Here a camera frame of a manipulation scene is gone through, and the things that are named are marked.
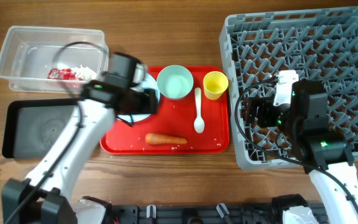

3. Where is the black waste tray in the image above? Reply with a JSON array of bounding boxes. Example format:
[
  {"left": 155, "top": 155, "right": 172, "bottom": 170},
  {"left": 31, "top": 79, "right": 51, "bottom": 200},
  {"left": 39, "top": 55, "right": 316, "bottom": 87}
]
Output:
[{"left": 2, "top": 98, "right": 76, "bottom": 159}]

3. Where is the mint green bowl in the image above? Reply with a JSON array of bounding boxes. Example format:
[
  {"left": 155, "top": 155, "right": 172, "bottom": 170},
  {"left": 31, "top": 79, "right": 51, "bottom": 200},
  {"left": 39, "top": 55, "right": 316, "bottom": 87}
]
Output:
[{"left": 157, "top": 65, "right": 194, "bottom": 100}]

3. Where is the orange carrot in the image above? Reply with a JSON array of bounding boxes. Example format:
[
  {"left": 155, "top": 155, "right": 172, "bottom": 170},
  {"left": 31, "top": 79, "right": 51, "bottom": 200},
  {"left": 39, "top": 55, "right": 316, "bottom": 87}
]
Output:
[{"left": 145, "top": 133, "right": 188, "bottom": 145}]

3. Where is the red plastic tray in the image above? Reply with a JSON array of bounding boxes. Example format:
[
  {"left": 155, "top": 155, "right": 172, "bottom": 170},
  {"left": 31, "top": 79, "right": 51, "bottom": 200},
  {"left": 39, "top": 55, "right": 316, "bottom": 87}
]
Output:
[{"left": 99, "top": 65, "right": 231, "bottom": 155}]

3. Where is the yellow plastic cup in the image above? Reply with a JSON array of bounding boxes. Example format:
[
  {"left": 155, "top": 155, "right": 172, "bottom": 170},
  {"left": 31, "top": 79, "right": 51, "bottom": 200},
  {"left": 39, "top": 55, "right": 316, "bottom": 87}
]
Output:
[{"left": 203, "top": 71, "right": 229, "bottom": 100}]

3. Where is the white tissue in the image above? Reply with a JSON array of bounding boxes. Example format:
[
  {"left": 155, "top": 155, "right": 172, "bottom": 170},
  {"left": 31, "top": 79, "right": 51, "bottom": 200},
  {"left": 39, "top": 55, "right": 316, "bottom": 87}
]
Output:
[{"left": 71, "top": 65, "right": 98, "bottom": 81}]

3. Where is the grey dishwasher rack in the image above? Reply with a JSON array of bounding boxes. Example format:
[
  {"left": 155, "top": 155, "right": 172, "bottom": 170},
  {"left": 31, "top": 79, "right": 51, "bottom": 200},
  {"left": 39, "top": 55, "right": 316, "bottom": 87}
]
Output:
[{"left": 219, "top": 6, "right": 358, "bottom": 170}]

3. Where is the red snack wrapper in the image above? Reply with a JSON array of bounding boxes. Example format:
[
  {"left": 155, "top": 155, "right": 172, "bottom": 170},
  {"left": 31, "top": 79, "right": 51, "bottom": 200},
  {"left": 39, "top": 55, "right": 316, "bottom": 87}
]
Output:
[{"left": 47, "top": 68, "right": 83, "bottom": 81}]

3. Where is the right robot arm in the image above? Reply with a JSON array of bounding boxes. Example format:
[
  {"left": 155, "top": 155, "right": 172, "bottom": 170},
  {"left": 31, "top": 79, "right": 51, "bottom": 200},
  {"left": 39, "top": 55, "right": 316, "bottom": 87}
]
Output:
[{"left": 240, "top": 80, "right": 358, "bottom": 223}]

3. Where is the light blue plate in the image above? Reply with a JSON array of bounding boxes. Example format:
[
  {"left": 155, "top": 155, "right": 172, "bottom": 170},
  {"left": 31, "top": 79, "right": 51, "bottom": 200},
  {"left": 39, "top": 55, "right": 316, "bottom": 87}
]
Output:
[{"left": 117, "top": 74, "right": 160, "bottom": 123}]

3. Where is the white plastic spoon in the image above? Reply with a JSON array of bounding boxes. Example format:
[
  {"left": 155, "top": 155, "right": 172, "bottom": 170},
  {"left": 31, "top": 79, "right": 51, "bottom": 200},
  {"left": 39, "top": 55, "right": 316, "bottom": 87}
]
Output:
[{"left": 194, "top": 87, "right": 205, "bottom": 133}]

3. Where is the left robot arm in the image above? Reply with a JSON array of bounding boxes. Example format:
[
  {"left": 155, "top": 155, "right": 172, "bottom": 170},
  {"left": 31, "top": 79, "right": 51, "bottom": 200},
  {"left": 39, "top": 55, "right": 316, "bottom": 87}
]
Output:
[{"left": 2, "top": 80, "right": 158, "bottom": 223}]

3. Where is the clear plastic bin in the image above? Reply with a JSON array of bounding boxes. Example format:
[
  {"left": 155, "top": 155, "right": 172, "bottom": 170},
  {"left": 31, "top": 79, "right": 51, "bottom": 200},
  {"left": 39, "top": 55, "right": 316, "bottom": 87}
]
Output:
[{"left": 0, "top": 26, "right": 109, "bottom": 93}]

